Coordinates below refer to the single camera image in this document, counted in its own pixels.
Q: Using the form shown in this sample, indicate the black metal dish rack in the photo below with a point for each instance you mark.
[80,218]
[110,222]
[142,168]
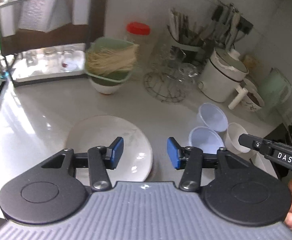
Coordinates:
[8,72]

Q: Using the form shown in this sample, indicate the tray of drinking glasses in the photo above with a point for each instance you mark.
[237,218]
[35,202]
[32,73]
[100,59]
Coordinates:
[48,76]

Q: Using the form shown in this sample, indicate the black wall power strip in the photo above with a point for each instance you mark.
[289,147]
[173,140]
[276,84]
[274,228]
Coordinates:
[246,26]

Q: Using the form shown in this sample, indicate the green plastic basket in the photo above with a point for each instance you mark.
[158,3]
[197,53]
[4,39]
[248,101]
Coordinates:
[110,43]

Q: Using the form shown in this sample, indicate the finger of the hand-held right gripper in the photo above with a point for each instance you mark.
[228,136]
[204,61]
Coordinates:
[251,141]

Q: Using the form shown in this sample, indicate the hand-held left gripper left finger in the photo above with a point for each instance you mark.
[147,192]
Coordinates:
[116,152]

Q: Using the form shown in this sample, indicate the yellow food container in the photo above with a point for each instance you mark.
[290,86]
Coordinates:
[249,60]

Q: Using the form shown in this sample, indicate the patterned bowl with brown contents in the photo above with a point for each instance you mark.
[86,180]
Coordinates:
[251,105]

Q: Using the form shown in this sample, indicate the clear glass cup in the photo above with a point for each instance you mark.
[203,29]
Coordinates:
[187,71]
[171,52]

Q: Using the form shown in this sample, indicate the brown wooden cutting board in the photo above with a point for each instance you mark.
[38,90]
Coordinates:
[60,37]

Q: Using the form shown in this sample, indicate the white cutlery holder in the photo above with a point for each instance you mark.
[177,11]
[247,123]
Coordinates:
[6,20]
[80,7]

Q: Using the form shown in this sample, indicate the red-lid clear jar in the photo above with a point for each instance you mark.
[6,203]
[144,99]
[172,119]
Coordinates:
[138,28]

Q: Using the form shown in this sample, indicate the kitchen scissors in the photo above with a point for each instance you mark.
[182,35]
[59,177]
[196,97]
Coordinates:
[232,22]

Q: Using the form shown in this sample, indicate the bundle of dry noodles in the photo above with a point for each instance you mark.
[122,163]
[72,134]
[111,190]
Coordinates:
[110,62]

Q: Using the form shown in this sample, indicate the white ceramic bowl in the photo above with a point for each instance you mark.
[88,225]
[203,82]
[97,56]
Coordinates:
[233,135]

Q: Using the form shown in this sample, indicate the white leaf-print deep plate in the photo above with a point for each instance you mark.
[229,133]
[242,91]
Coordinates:
[93,132]

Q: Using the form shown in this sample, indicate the clear glass tumbler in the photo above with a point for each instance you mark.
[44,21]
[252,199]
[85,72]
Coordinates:
[30,57]
[50,57]
[66,58]

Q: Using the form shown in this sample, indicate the white electric pot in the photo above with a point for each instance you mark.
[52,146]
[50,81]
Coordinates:
[218,80]

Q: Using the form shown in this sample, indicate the utensil holder with chopsticks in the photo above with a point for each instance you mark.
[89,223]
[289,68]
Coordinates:
[178,22]

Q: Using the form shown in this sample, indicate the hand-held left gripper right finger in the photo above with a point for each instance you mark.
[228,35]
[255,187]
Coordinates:
[174,152]

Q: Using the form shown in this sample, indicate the white footed bowl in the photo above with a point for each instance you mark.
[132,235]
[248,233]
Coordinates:
[105,87]

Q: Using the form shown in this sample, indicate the lilac plastic bowl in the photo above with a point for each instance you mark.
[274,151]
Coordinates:
[206,140]
[213,117]

